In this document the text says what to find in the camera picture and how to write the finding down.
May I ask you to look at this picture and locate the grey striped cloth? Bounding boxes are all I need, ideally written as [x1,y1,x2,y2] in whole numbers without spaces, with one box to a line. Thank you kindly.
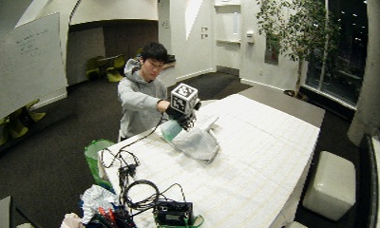
[169,115,221,165]

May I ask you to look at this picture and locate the teal folded cloth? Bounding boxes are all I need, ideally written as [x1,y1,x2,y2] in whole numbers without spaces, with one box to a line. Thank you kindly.
[160,120,184,143]

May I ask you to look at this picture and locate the white cube with black markers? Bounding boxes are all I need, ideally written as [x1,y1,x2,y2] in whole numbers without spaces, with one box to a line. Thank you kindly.
[169,83,201,115]

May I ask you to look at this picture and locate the the person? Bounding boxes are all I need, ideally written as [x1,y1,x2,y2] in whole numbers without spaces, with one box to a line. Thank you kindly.
[116,42,177,141]

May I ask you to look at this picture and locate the yellow-green chair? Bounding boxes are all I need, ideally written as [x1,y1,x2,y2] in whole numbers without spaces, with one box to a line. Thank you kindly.
[22,99,47,124]
[104,53,128,84]
[0,113,29,147]
[85,55,105,81]

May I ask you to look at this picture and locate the green waste bin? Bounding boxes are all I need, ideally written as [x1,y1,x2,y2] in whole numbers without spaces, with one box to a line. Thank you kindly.
[84,139,117,192]

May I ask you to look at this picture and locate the plant pot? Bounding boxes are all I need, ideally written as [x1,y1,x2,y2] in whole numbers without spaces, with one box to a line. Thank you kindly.
[282,89,310,102]

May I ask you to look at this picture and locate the white door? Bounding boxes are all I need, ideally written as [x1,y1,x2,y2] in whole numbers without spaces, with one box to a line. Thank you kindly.
[215,4,244,76]

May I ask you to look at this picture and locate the black electronic box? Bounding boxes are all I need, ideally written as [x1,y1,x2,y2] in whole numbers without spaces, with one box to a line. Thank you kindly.
[153,200,195,227]

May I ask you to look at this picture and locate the crumpled white plastic bag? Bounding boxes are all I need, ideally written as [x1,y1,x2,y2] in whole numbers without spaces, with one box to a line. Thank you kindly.
[79,184,120,224]

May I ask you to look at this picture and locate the indoor tree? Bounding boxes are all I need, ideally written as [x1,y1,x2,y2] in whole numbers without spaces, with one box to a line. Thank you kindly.
[256,0,342,96]

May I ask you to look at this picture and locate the white ottoman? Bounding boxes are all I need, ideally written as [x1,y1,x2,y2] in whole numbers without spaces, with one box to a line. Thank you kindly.
[301,150,357,222]

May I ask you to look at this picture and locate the large dark window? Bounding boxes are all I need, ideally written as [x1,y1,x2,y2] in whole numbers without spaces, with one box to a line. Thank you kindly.
[305,0,369,106]

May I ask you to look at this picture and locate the white whiteboard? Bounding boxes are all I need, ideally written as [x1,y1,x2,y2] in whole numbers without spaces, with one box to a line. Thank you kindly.
[0,12,69,128]

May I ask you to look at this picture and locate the black glove cable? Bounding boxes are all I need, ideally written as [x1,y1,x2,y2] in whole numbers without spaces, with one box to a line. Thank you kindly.
[97,112,165,179]

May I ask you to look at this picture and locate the coiled black cable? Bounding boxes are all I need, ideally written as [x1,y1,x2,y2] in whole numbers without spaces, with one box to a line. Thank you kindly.
[119,179,188,212]

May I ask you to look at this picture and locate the red handled tools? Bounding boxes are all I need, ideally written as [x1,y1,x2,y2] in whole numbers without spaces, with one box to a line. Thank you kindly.
[95,206,117,226]

